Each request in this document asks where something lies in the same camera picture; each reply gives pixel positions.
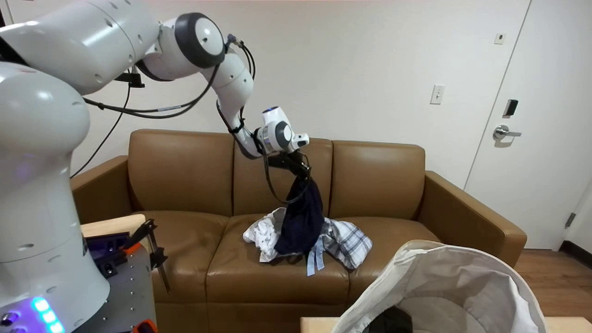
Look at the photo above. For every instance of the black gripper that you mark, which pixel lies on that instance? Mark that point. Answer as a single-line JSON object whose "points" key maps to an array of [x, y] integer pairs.
{"points": [[285, 161]]}

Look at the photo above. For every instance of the black cloth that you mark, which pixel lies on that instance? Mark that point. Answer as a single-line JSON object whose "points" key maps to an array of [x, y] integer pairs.
{"points": [[302, 222]]}

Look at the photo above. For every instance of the blue white plaid cloth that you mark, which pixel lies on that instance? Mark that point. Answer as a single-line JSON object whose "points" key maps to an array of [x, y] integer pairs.
{"points": [[344, 241]]}

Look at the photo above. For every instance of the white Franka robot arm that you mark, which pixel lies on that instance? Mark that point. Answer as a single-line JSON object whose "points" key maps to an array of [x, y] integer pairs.
{"points": [[37, 204]]}

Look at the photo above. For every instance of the white patterned cloth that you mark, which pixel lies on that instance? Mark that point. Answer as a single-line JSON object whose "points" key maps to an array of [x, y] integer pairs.
{"points": [[261, 233]]}

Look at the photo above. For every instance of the grey fabric laundry bag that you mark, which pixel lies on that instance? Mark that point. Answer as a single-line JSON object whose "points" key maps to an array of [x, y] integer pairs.
{"points": [[455, 278]]}

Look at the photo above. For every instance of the brown leather sofa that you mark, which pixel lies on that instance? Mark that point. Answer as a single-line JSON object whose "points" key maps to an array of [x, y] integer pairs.
{"points": [[185, 259]]}

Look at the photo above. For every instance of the black orange clamp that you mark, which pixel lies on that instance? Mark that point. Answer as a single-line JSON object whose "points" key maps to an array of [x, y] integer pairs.
{"points": [[154, 250]]}

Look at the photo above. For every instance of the light wooden block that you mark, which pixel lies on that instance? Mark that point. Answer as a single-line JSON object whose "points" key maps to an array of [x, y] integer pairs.
{"points": [[111, 226]]}

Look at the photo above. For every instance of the black door keypad lock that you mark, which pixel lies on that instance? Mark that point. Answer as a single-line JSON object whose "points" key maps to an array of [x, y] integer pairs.
{"points": [[511, 108]]}

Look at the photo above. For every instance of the white door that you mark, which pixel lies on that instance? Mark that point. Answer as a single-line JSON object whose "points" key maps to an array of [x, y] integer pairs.
{"points": [[542, 172]]}

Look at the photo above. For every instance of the door hinge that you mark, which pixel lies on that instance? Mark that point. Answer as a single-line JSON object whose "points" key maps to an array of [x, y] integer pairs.
{"points": [[570, 220]]}

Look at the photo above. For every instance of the black baseboard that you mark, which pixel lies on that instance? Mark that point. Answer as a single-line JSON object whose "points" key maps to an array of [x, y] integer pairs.
{"points": [[576, 252]]}

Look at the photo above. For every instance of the white light switch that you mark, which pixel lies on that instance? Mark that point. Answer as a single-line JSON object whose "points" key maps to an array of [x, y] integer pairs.
{"points": [[437, 95]]}

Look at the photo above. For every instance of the grey perforated base plate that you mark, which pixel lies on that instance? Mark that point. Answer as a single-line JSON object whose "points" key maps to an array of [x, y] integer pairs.
{"points": [[132, 296]]}

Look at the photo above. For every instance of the small white wall plate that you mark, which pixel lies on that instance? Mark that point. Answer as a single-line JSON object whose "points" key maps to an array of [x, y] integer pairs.
{"points": [[498, 37]]}

